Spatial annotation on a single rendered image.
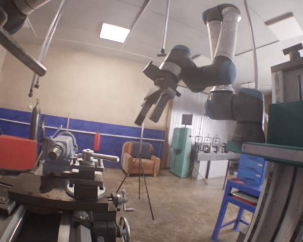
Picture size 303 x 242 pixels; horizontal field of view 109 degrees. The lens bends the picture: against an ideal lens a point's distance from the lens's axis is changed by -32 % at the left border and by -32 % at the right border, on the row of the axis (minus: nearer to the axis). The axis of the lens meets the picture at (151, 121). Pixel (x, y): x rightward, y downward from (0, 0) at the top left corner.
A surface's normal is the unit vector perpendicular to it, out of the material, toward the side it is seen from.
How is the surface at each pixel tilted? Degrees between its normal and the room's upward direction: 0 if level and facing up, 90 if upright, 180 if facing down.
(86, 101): 90
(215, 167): 90
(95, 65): 90
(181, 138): 90
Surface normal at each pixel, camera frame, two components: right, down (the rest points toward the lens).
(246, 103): -0.77, -0.13
